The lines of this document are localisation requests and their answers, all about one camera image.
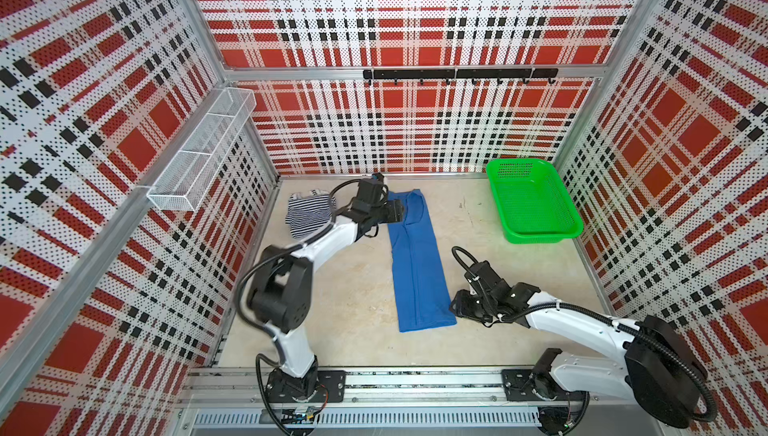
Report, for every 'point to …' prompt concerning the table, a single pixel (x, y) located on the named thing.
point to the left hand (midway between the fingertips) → (397, 212)
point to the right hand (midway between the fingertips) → (456, 311)
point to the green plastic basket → (534, 204)
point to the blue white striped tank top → (310, 212)
